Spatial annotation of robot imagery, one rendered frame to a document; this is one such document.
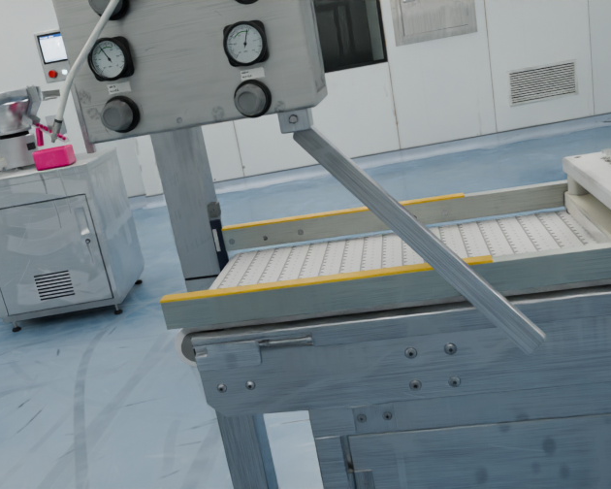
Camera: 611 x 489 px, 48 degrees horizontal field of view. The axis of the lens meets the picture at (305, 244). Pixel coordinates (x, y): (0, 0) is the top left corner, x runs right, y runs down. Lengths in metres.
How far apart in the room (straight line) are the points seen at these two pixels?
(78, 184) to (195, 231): 2.36
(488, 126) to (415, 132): 0.63
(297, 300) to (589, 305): 0.28
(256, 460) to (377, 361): 0.48
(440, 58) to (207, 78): 5.49
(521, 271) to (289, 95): 0.28
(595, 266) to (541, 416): 0.20
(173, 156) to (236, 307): 0.34
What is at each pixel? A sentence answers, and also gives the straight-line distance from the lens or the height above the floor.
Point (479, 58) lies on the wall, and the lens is 6.16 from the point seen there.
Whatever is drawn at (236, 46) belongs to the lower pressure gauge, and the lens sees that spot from 0.61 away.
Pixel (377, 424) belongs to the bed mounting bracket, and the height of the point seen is 0.68.
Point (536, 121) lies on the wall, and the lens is 6.34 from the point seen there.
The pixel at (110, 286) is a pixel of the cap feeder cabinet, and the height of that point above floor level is 0.16.
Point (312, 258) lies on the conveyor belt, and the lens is 0.89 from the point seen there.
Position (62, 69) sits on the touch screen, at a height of 1.19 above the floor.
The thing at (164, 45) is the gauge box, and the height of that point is 1.12.
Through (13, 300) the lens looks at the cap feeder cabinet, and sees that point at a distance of 3.61.
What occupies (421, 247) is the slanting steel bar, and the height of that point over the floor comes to 0.91.
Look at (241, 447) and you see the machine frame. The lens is 1.15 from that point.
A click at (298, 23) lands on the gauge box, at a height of 1.12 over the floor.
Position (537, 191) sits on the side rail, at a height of 0.86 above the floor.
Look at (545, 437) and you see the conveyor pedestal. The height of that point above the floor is 0.64.
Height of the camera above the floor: 1.10
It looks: 16 degrees down
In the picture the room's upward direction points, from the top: 10 degrees counter-clockwise
